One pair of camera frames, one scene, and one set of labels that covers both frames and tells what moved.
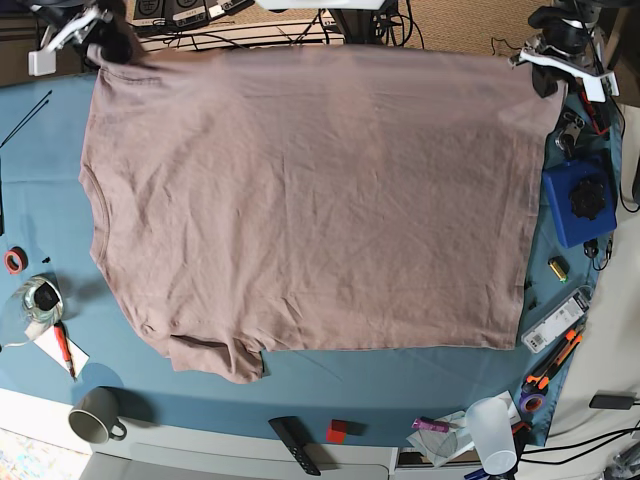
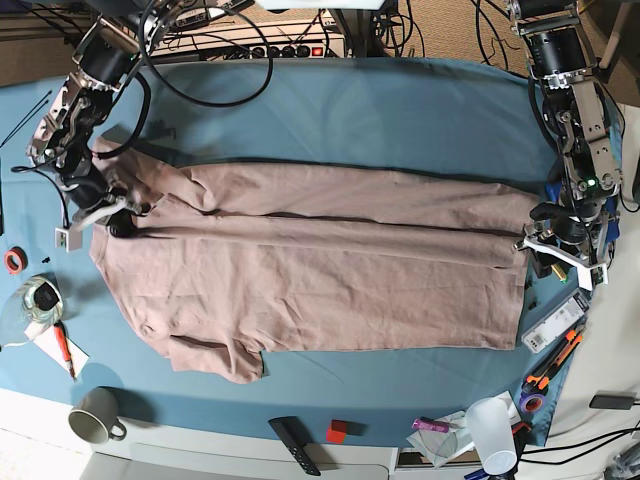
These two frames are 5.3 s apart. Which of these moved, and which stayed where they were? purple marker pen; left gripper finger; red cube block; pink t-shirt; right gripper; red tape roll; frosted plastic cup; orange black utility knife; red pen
Moved: right gripper; left gripper finger; pink t-shirt
Stayed: frosted plastic cup; purple marker pen; orange black utility knife; red pen; red tape roll; red cube block
